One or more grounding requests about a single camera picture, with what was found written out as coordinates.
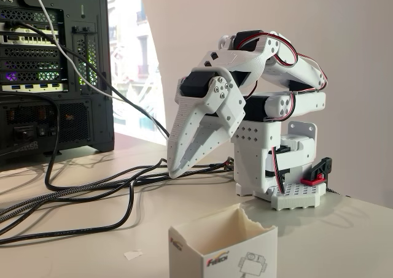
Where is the thin black cable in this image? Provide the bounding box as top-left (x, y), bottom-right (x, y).
top-left (0, 19), bottom-right (171, 139)

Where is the thin white cable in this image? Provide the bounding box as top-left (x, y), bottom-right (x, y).
top-left (29, 0), bottom-right (169, 137)

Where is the thin dark braided cord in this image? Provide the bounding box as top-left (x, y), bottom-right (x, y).
top-left (324, 187), bottom-right (351, 198)

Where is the red black white servo wire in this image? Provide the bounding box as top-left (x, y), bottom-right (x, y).
top-left (271, 147), bottom-right (288, 196)

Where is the thick black power cable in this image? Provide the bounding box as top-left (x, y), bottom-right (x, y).
top-left (0, 91), bottom-right (168, 191)

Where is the small white tape scrap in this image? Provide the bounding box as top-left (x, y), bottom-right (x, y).
top-left (123, 249), bottom-right (144, 261)

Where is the black braided cable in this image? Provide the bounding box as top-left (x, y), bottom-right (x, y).
top-left (0, 164), bottom-right (234, 226)
top-left (0, 161), bottom-right (234, 217)

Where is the white Feetech cardboard box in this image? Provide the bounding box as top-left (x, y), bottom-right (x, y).
top-left (168, 203), bottom-right (278, 278)

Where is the black cable with print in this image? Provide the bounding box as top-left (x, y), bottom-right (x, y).
top-left (0, 179), bottom-right (136, 245)

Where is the black computer tower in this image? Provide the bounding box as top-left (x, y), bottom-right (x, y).
top-left (0, 0), bottom-right (115, 168)

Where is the black and red table clamp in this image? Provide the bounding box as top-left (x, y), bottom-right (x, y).
top-left (300, 157), bottom-right (334, 186)

